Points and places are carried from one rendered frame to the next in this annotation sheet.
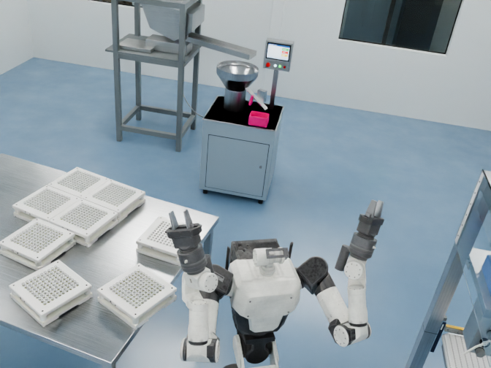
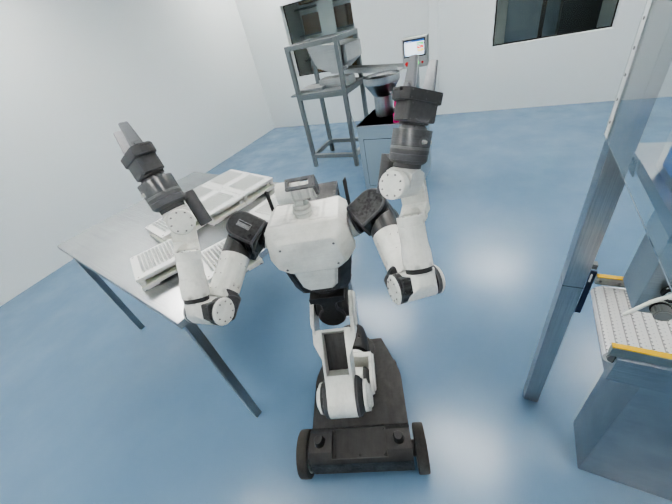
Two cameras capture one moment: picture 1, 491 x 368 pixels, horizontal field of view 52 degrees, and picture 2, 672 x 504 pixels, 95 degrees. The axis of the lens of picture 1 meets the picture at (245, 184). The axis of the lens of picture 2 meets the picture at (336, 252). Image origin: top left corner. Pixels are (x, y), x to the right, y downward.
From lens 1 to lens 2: 128 cm
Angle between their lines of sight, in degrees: 23
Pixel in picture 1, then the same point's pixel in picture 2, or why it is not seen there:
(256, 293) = (284, 239)
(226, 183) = not seen: hidden behind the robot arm
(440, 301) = (585, 241)
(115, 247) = not seen: hidden behind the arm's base
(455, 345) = (614, 303)
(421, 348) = (560, 308)
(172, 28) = (332, 62)
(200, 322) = (185, 275)
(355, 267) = (393, 179)
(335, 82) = (493, 88)
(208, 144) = (365, 148)
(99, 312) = not seen: hidden behind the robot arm
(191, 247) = (145, 175)
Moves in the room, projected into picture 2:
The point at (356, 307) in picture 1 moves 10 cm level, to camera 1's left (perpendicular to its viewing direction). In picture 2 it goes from (409, 245) to (368, 244)
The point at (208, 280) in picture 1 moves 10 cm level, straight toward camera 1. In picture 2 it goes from (175, 218) to (147, 243)
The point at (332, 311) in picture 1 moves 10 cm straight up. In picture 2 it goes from (388, 256) to (384, 226)
